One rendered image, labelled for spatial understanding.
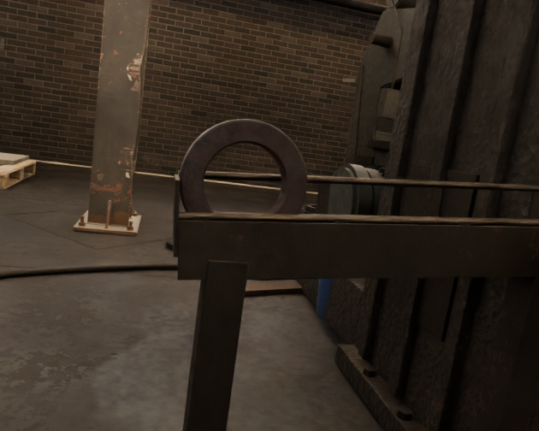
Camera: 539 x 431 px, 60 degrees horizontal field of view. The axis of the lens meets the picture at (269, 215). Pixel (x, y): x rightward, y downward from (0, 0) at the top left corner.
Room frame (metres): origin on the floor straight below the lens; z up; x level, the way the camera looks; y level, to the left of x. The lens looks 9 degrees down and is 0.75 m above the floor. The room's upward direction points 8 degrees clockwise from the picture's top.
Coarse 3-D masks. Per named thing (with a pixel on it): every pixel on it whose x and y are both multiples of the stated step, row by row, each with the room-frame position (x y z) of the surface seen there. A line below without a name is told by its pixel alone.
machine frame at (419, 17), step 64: (448, 0) 1.38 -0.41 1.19; (512, 0) 1.12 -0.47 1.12; (448, 64) 1.32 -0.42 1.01; (512, 64) 1.03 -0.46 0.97; (448, 128) 1.22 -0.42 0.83; (512, 128) 1.02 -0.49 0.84; (384, 192) 1.54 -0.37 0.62; (448, 192) 1.19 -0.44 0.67; (512, 192) 0.99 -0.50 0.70; (384, 320) 1.40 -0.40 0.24; (448, 320) 1.11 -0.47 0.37; (384, 384) 1.31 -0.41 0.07; (448, 384) 1.02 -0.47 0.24
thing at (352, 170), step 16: (336, 176) 2.18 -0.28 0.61; (352, 176) 2.03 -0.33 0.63; (368, 176) 2.03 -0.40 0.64; (336, 192) 2.15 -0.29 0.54; (352, 192) 1.98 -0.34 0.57; (368, 192) 1.97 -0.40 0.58; (336, 208) 2.12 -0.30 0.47; (352, 208) 1.96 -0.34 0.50; (368, 208) 1.96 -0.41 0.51; (304, 288) 2.24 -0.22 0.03; (336, 288) 1.86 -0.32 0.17; (352, 288) 1.72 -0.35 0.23; (336, 304) 1.83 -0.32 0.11; (352, 304) 1.69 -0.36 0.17; (336, 320) 1.81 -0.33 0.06; (352, 320) 1.67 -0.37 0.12; (352, 336) 1.65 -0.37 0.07
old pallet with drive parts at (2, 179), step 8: (0, 168) 4.05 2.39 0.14; (8, 168) 4.11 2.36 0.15; (16, 168) 4.24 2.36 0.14; (24, 168) 4.86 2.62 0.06; (32, 168) 4.88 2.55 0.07; (0, 176) 3.86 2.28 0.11; (8, 176) 3.98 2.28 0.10; (16, 176) 4.36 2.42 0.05; (24, 176) 4.59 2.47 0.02; (0, 184) 3.86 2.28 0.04; (8, 184) 3.98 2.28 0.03
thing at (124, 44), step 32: (128, 0) 3.02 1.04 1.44; (128, 32) 3.02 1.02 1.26; (128, 64) 3.02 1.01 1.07; (128, 96) 3.03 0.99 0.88; (96, 128) 2.99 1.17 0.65; (128, 128) 3.03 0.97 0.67; (96, 160) 2.99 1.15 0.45; (128, 160) 3.02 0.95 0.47; (96, 192) 2.99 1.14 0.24; (128, 192) 3.04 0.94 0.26; (96, 224) 2.99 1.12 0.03; (128, 224) 3.13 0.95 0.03
